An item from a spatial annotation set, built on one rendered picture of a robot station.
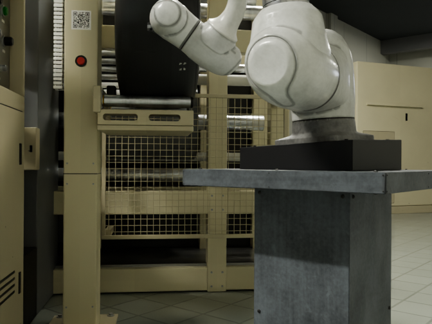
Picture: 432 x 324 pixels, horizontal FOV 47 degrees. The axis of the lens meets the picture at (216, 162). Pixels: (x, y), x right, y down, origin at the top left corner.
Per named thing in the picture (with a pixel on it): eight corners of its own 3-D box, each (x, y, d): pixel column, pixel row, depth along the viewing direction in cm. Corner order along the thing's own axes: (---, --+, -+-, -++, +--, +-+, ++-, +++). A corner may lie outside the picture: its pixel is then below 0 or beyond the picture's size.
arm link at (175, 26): (142, 25, 149) (179, 52, 151) (141, 18, 134) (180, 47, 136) (163, -5, 149) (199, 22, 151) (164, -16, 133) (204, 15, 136)
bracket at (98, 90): (92, 112, 185) (92, 85, 185) (104, 120, 225) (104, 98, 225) (101, 112, 186) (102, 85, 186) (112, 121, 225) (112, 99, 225)
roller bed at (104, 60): (80, 111, 234) (80, 47, 234) (84, 114, 249) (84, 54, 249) (122, 112, 236) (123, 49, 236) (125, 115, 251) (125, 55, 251)
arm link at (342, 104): (364, 119, 128) (359, 33, 128) (343, 115, 112) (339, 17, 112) (303, 124, 136) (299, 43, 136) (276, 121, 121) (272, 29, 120)
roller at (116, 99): (100, 98, 188) (101, 92, 192) (101, 108, 191) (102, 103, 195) (193, 99, 192) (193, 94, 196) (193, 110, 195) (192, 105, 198)
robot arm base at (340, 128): (385, 140, 127) (384, 118, 127) (332, 141, 112) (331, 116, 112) (326, 144, 141) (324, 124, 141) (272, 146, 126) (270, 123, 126)
